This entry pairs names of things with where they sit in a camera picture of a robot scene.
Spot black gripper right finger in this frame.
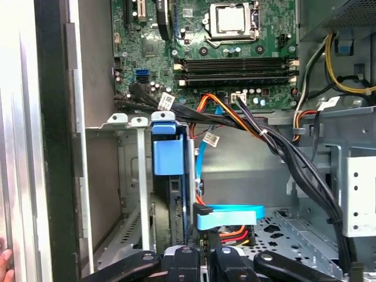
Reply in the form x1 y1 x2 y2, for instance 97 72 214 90
207 246 339 282

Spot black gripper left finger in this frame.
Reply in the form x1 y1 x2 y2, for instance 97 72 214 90
80 246 202 282

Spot hard disk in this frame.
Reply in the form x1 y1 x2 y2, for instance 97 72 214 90
150 111 194 253

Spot metal disk bay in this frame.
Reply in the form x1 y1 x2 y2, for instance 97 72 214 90
85 113 196 265

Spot person's hand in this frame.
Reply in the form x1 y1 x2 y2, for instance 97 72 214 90
0 249 15 282

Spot metal optical drive cage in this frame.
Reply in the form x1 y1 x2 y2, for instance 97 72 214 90
293 105 376 239

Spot black open PC case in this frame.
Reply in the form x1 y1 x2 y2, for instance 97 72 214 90
33 0 376 282

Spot green motherboard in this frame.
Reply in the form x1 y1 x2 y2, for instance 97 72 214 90
111 0 300 112

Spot CPU socket with metal cover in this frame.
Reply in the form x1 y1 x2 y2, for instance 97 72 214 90
205 1 262 49

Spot silver CPU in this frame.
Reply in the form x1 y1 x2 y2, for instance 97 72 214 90
216 4 246 33

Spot grey power supply unit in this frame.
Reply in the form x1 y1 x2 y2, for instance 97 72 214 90
299 0 376 42

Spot orange red power wire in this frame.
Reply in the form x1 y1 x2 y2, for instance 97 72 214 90
189 93 265 247

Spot blue SATA wire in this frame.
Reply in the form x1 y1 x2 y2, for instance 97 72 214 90
195 104 266 232

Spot black cable bundle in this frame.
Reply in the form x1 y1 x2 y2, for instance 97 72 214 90
114 82 358 282

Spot grey white wire bundle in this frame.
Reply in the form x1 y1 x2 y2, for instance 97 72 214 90
293 38 333 118

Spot yellow wires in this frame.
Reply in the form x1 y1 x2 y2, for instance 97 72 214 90
324 33 376 95

